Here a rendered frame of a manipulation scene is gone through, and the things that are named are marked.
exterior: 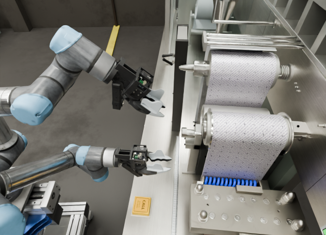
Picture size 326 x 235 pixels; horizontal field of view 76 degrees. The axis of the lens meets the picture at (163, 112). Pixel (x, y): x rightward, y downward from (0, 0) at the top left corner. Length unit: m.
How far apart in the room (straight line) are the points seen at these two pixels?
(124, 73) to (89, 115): 2.12
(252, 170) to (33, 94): 0.76
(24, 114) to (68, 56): 0.17
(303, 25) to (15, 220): 1.11
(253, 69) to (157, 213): 0.69
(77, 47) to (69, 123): 2.14
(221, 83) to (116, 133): 1.74
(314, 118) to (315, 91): 0.09
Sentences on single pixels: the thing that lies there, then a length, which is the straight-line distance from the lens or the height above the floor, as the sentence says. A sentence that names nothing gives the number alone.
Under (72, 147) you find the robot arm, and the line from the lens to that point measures 1.02.
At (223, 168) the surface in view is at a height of 1.09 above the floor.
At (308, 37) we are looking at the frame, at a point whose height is 1.46.
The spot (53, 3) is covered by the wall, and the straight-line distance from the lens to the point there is 4.99.
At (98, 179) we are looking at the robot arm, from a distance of 0.97.
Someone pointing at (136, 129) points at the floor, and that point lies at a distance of 2.40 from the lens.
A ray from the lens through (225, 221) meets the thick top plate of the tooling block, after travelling 0.85.
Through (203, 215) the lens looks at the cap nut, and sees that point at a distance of 0.79.
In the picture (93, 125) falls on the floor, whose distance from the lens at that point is 2.55.
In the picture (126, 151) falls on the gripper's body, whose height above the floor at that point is 1.16.
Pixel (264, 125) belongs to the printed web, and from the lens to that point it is 0.75.
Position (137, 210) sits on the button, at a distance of 0.95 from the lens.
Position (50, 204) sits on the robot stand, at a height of 0.74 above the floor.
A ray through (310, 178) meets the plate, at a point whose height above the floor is 1.19.
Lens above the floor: 1.81
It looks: 45 degrees down
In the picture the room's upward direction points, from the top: straight up
